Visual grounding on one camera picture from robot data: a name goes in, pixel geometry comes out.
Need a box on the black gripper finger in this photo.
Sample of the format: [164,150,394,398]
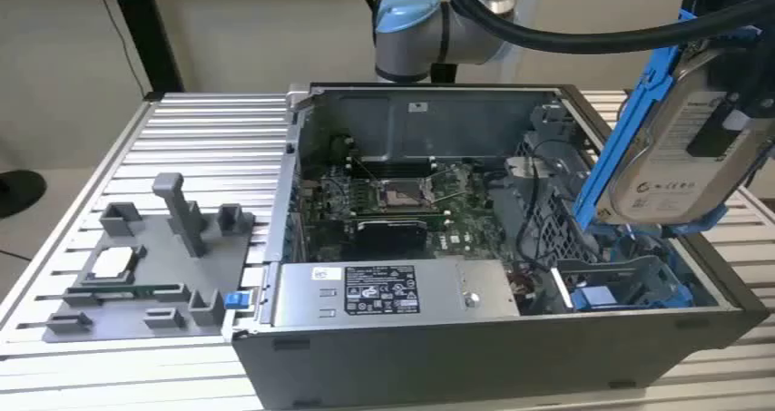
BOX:
[685,106,754,157]

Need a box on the hard disk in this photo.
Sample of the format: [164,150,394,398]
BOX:
[570,6,775,240]

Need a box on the grey disk bay cage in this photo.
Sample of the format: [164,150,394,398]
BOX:
[488,104,694,313]

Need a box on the blue carrier in bay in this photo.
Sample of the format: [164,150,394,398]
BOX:
[570,286,620,313]

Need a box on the green motherboard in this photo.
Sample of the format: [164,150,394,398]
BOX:
[298,156,506,263]

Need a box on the CPU socket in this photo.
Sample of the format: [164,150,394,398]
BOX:
[374,177,438,209]

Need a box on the open grey PC case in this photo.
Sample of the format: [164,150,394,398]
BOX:
[229,82,770,411]

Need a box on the silver power supply unit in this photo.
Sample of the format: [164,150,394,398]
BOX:
[269,259,522,328]

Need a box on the grey parts rack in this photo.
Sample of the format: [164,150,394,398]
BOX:
[39,171,256,343]

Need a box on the green RAM stick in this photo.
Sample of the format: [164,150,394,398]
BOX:
[66,284,182,295]

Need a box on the silver CPU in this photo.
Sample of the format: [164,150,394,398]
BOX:
[88,249,136,279]

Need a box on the black round stand base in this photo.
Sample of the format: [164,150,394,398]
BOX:
[0,170,47,218]

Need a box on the long black arm cable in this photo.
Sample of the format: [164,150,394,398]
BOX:
[436,0,775,56]

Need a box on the red wire bundle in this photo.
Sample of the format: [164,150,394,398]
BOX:
[509,269,546,301]

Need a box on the black frame post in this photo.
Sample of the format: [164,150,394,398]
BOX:
[98,0,186,95]

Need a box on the thin wall cable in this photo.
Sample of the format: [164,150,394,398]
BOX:
[93,0,148,95]

